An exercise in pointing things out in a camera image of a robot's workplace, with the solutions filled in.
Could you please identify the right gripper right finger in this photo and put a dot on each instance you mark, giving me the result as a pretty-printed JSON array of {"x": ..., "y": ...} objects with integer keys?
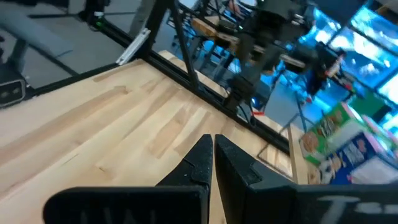
[{"x": 236, "y": 186}]

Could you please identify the wooden workbench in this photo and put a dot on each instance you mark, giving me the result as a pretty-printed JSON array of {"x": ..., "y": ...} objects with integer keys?
[{"x": 214, "y": 31}]

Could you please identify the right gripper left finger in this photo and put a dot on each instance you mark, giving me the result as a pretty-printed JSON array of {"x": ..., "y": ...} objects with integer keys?
[{"x": 199, "y": 168}]

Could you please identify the silver metal bracket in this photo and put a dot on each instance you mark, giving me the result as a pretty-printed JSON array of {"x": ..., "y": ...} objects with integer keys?
[{"x": 133, "y": 46}]

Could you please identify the blue Frosted Flakes cereal box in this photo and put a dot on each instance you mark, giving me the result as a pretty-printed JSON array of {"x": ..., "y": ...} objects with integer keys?
[{"x": 348, "y": 161}]

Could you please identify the grey depth camera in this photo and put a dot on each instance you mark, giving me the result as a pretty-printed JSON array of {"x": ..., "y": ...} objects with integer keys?
[{"x": 11, "y": 90}]

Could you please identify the grey side table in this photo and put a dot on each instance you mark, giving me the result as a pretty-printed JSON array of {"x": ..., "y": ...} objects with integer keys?
[{"x": 34, "y": 34}]

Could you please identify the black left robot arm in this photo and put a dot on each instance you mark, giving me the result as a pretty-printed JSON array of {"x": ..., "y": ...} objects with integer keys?
[{"x": 255, "y": 62}]

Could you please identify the black aluminium rig frame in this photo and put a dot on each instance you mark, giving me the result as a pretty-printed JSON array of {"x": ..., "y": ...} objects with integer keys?
[{"x": 211, "y": 101}]

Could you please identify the green Apple Jacks cereal box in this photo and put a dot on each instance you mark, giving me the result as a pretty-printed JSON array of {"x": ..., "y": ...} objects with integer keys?
[{"x": 326, "y": 133}]

